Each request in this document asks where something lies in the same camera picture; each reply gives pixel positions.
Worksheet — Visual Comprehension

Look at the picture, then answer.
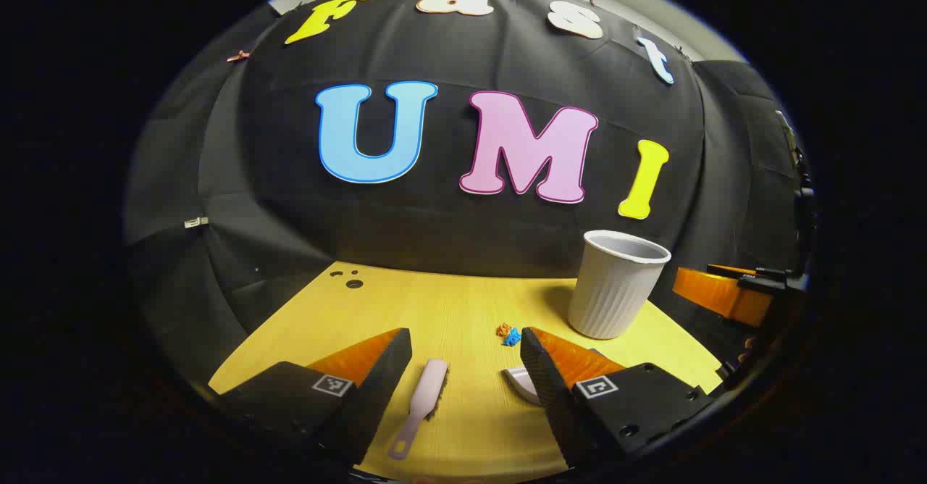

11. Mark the white ribbed garbage bin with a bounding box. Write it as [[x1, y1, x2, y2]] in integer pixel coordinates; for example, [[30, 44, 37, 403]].
[[568, 230, 672, 341]]

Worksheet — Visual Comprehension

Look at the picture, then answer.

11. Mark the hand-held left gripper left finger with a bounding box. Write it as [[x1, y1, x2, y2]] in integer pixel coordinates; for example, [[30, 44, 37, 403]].
[[217, 327, 414, 466]]

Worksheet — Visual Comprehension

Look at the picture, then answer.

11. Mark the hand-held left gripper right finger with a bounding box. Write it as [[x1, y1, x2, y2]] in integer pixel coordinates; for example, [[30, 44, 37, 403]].
[[520, 326, 719, 470]]

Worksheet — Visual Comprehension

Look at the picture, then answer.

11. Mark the small lilac broom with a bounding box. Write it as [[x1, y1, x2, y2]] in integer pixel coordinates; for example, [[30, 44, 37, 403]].
[[388, 358, 450, 462]]

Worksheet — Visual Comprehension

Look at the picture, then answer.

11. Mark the lilac dustpan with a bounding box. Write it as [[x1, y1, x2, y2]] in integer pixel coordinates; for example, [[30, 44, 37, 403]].
[[503, 365, 544, 406]]

